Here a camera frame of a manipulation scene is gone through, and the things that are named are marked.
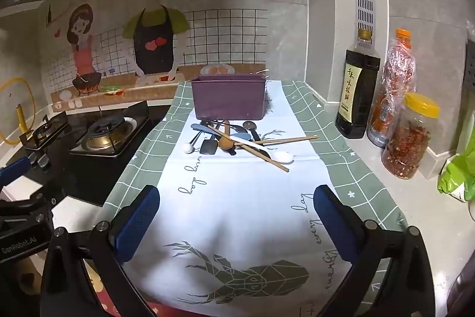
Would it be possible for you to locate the blue grey spoon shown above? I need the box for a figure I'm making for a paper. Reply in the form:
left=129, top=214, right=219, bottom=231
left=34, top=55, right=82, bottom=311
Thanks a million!
left=191, top=123, right=220, bottom=136

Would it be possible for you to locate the small white spoon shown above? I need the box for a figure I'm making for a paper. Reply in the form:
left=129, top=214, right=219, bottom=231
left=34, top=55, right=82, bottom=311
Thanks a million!
left=183, top=129, right=205, bottom=154

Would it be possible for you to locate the green plastic bag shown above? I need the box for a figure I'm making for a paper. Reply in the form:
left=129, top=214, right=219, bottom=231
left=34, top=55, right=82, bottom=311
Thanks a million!
left=437, top=116, right=475, bottom=203

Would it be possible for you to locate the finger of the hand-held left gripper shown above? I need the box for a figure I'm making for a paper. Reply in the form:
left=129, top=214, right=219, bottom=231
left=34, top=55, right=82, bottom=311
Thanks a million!
left=0, top=157, right=33, bottom=187
left=0, top=191, right=57, bottom=225

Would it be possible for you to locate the green checked printed tablecloth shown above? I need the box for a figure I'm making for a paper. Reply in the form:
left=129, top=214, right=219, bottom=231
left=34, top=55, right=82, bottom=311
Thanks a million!
left=91, top=79, right=409, bottom=317

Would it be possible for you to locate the black spoon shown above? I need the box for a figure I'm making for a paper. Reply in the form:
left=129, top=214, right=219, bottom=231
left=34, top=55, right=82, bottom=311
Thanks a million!
left=243, top=121, right=265, bottom=147

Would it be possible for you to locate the cartoon wall poster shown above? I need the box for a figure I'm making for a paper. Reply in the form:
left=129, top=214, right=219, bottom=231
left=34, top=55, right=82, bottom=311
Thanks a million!
left=39, top=0, right=270, bottom=113

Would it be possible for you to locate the purple utensil box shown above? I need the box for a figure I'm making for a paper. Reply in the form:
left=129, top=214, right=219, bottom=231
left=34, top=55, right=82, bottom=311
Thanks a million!
left=191, top=75, right=268, bottom=121

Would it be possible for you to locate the dark soy sauce bottle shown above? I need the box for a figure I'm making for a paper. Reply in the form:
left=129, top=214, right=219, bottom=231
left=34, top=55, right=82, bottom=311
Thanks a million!
left=335, top=28, right=381, bottom=139

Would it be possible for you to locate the yellow gas hose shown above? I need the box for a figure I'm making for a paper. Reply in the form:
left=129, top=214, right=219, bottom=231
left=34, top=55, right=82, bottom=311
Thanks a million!
left=0, top=77, right=36, bottom=147

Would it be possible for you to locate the wooden spoon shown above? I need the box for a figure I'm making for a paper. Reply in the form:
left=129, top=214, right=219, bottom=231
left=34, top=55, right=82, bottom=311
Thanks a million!
left=218, top=120, right=234, bottom=151

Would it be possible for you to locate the orange capped chili bottle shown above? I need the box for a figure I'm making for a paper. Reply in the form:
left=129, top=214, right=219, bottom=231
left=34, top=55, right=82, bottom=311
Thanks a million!
left=367, top=28, right=417, bottom=149

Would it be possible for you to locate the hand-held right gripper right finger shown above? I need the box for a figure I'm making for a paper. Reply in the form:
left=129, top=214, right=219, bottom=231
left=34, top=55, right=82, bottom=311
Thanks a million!
left=313, top=184, right=435, bottom=317

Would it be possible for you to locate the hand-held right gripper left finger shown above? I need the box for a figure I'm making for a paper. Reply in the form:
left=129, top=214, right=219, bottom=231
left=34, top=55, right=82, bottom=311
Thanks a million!
left=39, top=184, right=161, bottom=317

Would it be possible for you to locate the yellow lidded chili jar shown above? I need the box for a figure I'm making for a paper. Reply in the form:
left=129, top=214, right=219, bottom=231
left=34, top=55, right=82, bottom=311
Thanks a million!
left=381, top=92, right=441, bottom=180

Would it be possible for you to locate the black spatula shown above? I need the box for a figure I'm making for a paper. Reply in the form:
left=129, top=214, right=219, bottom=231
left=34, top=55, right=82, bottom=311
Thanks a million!
left=199, top=133, right=219, bottom=155

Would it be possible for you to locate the black gas stove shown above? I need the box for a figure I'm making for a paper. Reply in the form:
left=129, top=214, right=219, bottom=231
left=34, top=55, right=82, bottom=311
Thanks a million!
left=0, top=101, right=175, bottom=208

